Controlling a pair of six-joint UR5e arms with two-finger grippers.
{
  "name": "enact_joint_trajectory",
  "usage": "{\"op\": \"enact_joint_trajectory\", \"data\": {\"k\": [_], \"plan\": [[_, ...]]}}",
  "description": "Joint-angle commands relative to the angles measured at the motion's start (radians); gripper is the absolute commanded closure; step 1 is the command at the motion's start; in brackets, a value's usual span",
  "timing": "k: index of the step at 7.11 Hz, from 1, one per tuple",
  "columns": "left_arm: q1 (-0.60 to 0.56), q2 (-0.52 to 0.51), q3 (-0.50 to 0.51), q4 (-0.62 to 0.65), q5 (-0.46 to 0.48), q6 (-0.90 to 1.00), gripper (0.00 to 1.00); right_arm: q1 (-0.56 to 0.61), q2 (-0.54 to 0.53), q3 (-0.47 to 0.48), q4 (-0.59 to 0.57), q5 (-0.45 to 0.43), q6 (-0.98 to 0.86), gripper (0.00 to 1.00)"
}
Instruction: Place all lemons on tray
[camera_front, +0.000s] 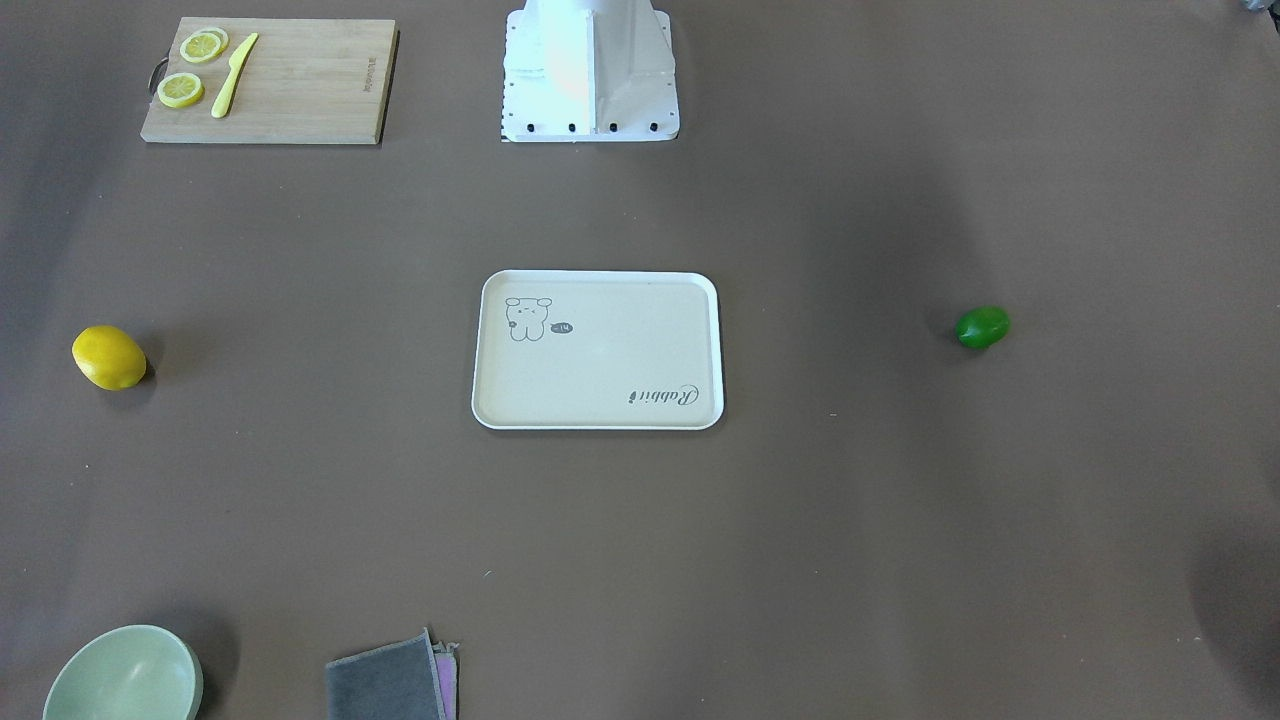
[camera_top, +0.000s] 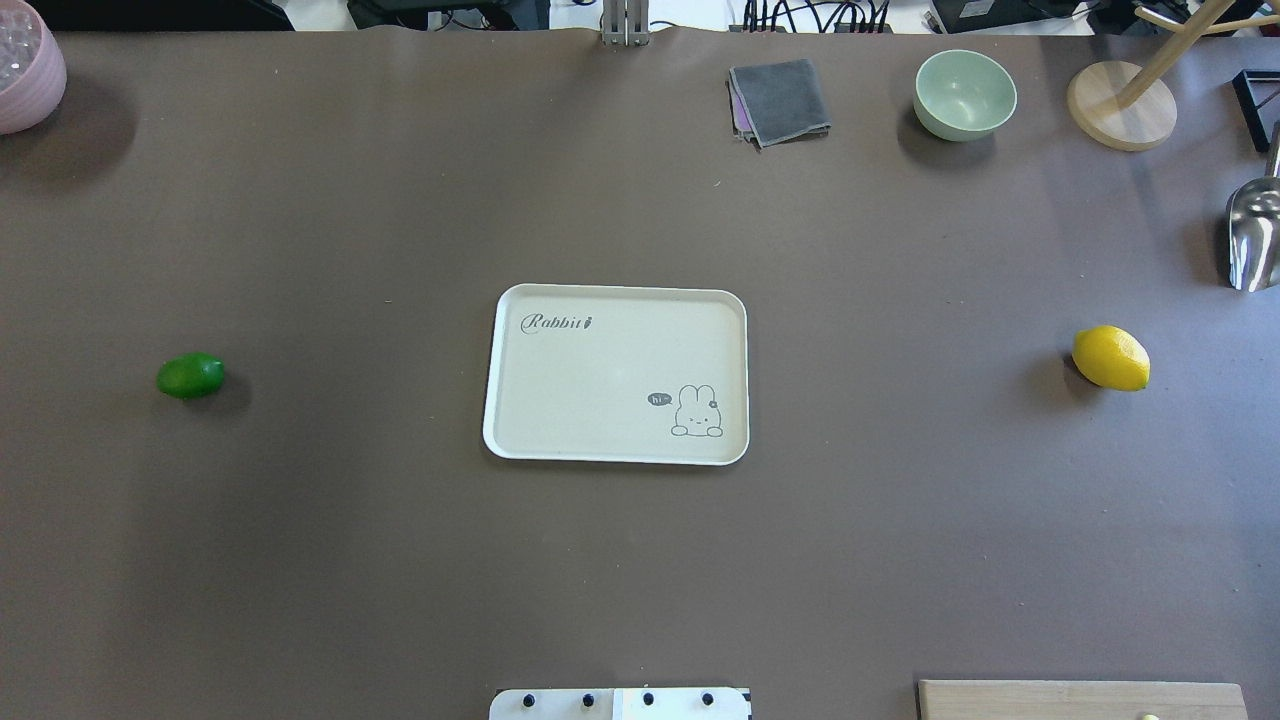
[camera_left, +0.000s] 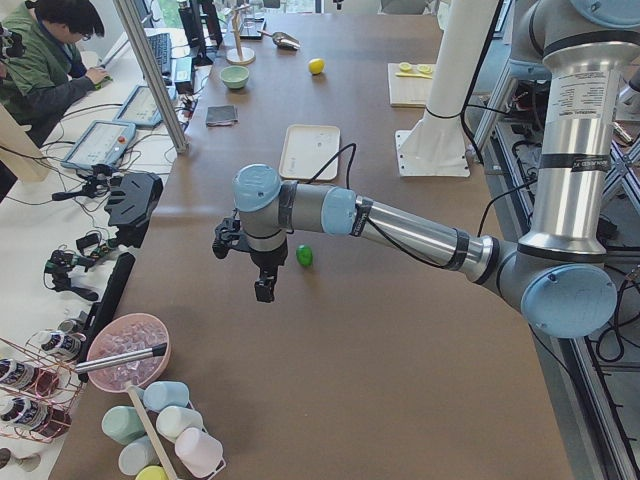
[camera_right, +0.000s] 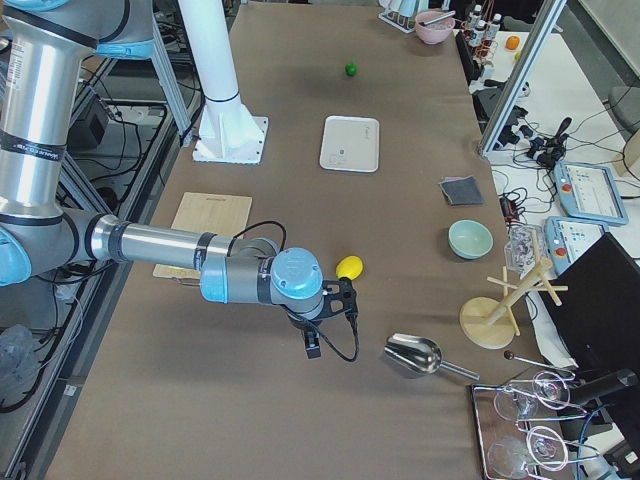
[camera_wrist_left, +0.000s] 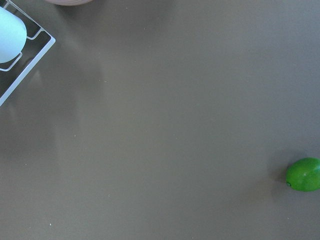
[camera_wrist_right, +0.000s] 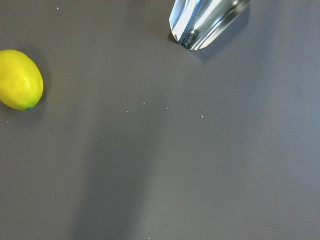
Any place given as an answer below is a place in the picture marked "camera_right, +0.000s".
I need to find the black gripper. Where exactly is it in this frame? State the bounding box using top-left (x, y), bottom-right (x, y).
top-left (285, 307), bottom-right (324, 359)

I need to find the yellow lemon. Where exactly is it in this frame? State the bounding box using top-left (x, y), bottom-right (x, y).
top-left (335, 255), bottom-right (364, 280)

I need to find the green lime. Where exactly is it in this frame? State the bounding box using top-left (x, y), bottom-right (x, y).
top-left (344, 62), bottom-right (358, 77)

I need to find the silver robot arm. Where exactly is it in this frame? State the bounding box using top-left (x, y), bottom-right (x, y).
top-left (1, 1), bottom-right (335, 358)

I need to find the cream rabbit tray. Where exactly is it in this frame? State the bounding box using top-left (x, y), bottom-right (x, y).
top-left (319, 115), bottom-right (380, 173)

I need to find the steel scoop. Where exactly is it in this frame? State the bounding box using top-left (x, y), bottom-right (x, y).
top-left (384, 332), bottom-right (480, 381)

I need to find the bamboo cutting board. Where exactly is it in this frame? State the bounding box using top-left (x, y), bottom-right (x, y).
top-left (152, 192), bottom-right (253, 280)

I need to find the wooden mug tree stand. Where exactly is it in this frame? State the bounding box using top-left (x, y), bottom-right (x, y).
top-left (459, 232), bottom-right (569, 350)

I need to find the mint green bowl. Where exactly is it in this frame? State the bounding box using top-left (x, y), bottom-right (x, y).
top-left (447, 219), bottom-right (494, 260)

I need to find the grey folded cloth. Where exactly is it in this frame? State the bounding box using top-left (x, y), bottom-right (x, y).
top-left (439, 176), bottom-right (484, 206)

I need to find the lower teach pendant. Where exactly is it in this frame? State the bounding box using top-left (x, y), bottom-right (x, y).
top-left (544, 216), bottom-right (609, 275)

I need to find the teach pendant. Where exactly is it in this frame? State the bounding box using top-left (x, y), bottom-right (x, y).
top-left (544, 216), bottom-right (609, 275)
top-left (553, 161), bottom-right (629, 226)

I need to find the black monitor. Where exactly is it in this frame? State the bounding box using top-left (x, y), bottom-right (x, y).
top-left (543, 233), bottom-right (639, 372)

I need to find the upper teach pendant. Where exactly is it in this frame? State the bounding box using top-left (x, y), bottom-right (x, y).
top-left (553, 161), bottom-right (629, 226)

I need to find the pink bowl with ice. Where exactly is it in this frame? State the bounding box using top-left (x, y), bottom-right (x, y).
top-left (415, 10), bottom-right (456, 45)

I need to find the copper bottle rack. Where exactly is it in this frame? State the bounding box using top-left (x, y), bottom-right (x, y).
top-left (455, 3), bottom-right (503, 83)

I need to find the orange fruit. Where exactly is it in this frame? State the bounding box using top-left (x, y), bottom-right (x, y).
top-left (505, 35), bottom-right (520, 51)

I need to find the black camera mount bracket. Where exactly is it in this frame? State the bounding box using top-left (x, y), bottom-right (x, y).
top-left (317, 277), bottom-right (359, 321)

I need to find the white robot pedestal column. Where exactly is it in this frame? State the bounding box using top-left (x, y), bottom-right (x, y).
top-left (179, 0), bottom-right (269, 165)

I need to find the wire glass rack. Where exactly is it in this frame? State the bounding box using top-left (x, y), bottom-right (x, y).
top-left (470, 370), bottom-right (602, 479)

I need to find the aluminium frame post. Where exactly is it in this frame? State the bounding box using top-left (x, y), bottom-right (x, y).
top-left (478, 0), bottom-right (567, 157)

